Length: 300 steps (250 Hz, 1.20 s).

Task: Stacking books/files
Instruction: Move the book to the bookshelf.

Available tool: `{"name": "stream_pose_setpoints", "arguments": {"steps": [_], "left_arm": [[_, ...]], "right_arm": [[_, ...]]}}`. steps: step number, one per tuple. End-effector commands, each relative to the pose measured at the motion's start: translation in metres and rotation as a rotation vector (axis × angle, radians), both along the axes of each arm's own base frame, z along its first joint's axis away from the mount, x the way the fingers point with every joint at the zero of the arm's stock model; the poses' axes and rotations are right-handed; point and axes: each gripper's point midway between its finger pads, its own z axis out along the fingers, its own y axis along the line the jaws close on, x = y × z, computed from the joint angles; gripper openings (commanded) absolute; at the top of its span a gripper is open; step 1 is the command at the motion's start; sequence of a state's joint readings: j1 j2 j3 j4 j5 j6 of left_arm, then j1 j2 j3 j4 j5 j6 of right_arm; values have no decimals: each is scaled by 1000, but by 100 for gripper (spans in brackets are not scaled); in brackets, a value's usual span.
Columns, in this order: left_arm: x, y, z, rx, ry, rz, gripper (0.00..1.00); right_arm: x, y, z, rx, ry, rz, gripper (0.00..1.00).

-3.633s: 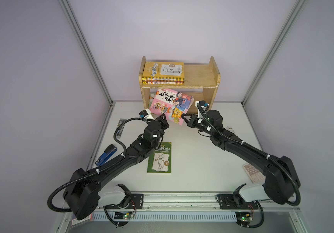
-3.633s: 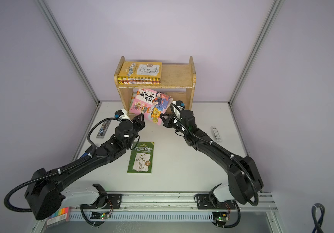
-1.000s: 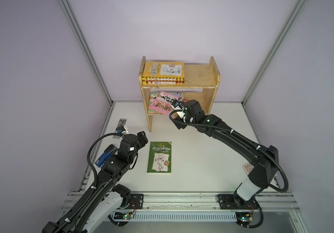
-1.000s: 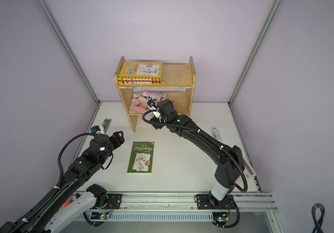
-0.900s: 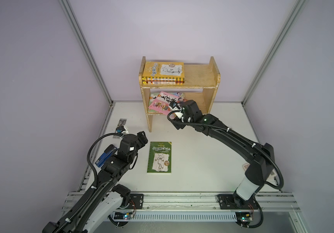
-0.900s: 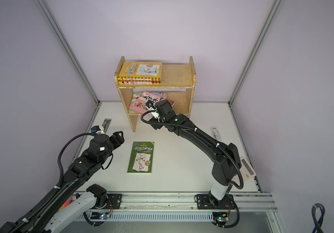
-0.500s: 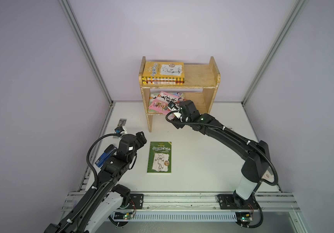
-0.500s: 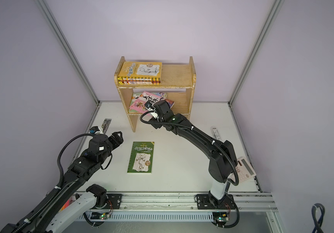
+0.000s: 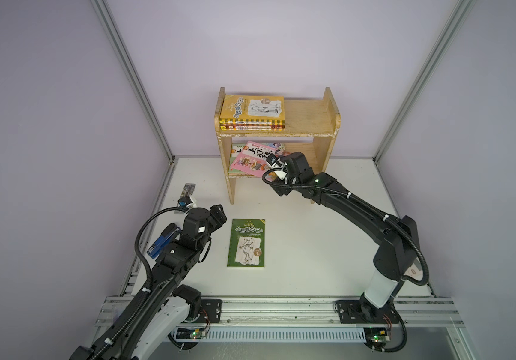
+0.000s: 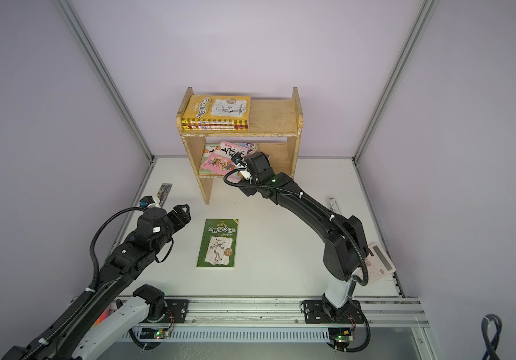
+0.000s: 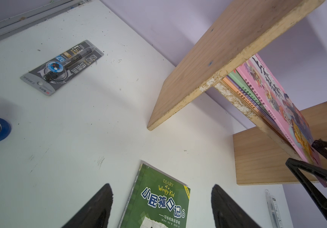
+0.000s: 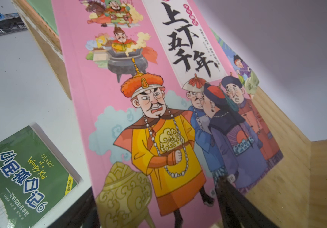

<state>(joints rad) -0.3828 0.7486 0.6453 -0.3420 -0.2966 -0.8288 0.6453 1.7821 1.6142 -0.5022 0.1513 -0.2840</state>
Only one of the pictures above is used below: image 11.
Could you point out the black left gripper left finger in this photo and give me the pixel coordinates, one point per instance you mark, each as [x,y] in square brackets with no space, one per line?
[96,212]

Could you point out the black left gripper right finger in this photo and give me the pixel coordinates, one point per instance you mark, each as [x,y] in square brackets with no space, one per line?
[227,213]

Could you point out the pink Chinese comic book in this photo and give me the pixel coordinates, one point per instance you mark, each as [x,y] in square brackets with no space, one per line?
[288,118]

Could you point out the green pink bottom comic book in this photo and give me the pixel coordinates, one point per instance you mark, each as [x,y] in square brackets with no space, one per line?
[240,84]

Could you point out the orange Chinese comic book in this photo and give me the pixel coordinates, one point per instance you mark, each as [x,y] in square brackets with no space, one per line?
[245,109]

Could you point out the purple cartoon comic book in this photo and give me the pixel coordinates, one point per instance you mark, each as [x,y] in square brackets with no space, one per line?
[259,110]

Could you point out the green wimpy kid book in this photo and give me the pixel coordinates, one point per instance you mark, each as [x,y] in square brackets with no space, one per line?
[156,200]

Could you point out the grey metal ruler strip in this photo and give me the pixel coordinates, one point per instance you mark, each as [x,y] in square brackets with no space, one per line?
[51,76]

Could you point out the wooden two-tier bookshelf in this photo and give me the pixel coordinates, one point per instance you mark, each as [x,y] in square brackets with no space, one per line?
[226,58]

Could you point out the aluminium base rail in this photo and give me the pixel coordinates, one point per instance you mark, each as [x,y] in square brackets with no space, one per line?
[18,23]

